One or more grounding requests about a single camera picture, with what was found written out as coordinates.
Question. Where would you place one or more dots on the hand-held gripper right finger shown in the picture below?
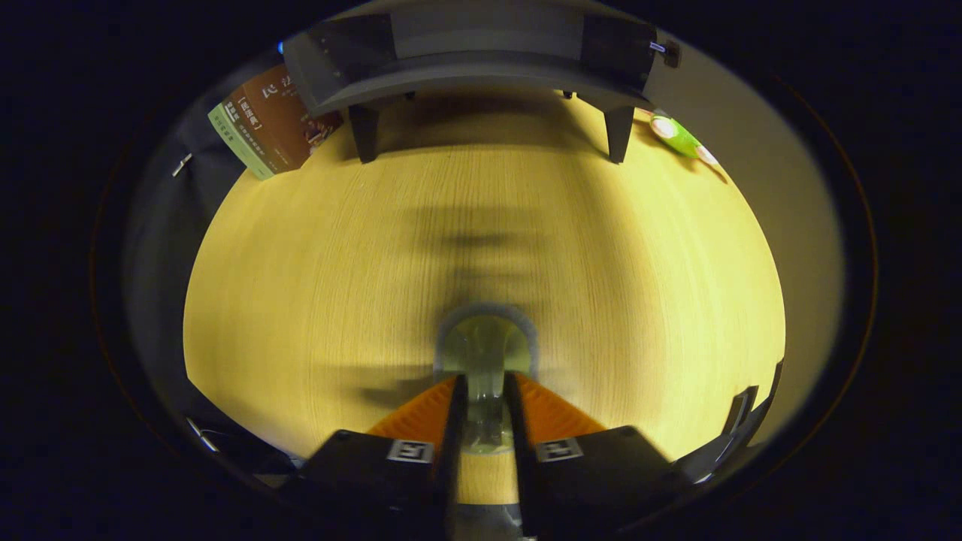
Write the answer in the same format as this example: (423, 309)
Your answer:
(522, 466)

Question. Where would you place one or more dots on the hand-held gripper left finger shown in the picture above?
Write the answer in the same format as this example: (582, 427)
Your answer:
(451, 466)

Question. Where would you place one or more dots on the small pale green object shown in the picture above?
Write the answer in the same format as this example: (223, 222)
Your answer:
(485, 346)

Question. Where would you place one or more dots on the green pink plush toy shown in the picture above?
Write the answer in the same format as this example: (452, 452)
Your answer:
(680, 137)

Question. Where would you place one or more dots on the brown book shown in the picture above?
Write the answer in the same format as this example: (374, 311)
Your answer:
(282, 120)

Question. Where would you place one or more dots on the green book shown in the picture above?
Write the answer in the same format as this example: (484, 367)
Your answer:
(240, 143)

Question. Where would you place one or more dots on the grey cabinet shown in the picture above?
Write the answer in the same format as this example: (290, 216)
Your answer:
(481, 75)

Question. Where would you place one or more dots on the silver cloth clip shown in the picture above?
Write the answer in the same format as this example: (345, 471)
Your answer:
(182, 165)

